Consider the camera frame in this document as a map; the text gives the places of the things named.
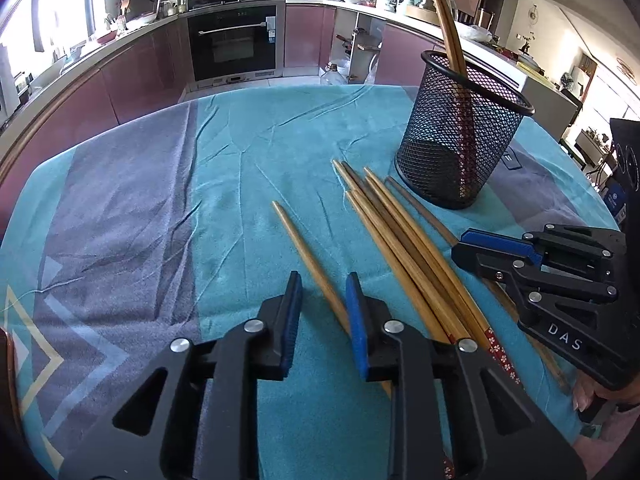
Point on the teal and grey tablecloth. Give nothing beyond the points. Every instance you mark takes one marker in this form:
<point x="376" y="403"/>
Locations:
<point x="250" y="160"/>

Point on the purple kitchen island counter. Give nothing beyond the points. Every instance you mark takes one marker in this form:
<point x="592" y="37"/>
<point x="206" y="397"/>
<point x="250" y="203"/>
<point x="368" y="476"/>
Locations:
<point x="400" y="55"/>

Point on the purple cabinets beside oven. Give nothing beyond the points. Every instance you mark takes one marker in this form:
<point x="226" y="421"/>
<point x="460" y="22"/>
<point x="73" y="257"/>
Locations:
<point x="302" y="35"/>

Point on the black built-in oven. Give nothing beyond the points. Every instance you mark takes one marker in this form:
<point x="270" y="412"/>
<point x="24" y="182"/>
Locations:
<point x="232" y="45"/>

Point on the person's right hand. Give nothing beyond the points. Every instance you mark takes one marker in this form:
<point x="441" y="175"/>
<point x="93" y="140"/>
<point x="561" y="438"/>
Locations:
<point x="590" y="392"/>

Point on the plastic oil bottle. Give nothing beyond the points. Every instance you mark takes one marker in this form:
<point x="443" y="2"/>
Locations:
<point x="332" y="75"/>

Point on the brown wooden chopstick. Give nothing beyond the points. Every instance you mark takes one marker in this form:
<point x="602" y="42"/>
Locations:
<point x="457" y="50"/>
<point x="305" y="255"/>
<point x="446" y="50"/>

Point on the wall clock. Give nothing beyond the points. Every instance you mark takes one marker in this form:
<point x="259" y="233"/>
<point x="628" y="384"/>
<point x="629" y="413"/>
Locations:
<point x="534" y="14"/>

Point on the white plastic bag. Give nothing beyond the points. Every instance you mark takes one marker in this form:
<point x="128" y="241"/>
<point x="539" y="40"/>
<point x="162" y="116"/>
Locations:
<point x="475" y="34"/>

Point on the bundle of chopsticks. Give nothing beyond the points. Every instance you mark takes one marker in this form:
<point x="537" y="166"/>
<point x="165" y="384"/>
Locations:
<point x="395" y="240"/>

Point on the round bamboo tray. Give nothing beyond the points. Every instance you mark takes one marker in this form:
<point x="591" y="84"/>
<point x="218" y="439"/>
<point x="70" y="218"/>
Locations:
<point x="420" y="14"/>

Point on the purple cabinets under window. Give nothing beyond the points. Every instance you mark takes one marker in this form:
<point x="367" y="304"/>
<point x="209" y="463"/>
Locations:
<point x="125" y="85"/>

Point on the kitchen window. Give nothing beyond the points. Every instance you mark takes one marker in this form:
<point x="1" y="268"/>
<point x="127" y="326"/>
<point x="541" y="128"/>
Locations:
<point x="55" y="5"/>

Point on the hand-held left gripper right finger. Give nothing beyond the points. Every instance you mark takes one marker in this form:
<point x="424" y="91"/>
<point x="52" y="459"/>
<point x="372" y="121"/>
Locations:
<point x="356" y="325"/>

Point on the black mesh holder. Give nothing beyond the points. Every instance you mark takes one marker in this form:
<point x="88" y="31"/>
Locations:
<point x="430" y="125"/>

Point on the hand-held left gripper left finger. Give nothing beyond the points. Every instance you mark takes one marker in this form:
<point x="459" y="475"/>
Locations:
<point x="294" y="325"/>

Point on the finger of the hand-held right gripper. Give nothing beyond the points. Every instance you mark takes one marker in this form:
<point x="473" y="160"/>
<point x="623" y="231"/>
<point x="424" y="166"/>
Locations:
<point x="500" y="245"/>
<point x="500" y="272"/>

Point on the white bowl by stove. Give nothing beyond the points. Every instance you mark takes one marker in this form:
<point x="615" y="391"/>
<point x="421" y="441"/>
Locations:
<point x="142" y="17"/>

